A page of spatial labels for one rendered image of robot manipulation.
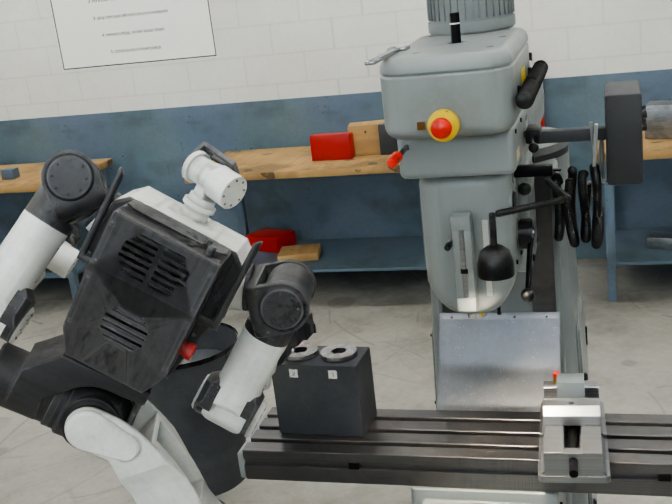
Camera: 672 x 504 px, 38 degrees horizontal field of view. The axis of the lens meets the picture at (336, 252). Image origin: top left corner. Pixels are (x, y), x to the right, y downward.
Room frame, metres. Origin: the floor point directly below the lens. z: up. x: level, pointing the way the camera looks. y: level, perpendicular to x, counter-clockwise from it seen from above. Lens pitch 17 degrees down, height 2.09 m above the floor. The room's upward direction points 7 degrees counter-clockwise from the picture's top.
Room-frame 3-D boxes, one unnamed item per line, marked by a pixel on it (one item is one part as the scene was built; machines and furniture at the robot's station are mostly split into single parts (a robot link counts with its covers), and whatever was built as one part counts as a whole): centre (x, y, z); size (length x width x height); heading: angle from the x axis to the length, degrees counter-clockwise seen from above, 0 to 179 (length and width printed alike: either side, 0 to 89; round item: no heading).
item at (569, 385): (1.97, -0.49, 1.10); 0.06 x 0.05 x 0.06; 76
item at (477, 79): (2.05, -0.30, 1.81); 0.47 x 0.26 x 0.16; 163
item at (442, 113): (1.81, -0.23, 1.76); 0.06 x 0.02 x 0.06; 73
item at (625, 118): (2.22, -0.71, 1.62); 0.20 x 0.09 x 0.21; 163
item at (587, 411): (1.92, -0.48, 1.07); 0.12 x 0.06 x 0.04; 76
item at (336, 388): (2.18, 0.07, 1.08); 0.22 x 0.12 x 0.20; 70
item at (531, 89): (2.02, -0.45, 1.79); 0.45 x 0.04 x 0.04; 163
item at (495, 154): (2.07, -0.31, 1.68); 0.34 x 0.24 x 0.10; 163
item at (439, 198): (2.04, -0.30, 1.47); 0.21 x 0.19 x 0.32; 73
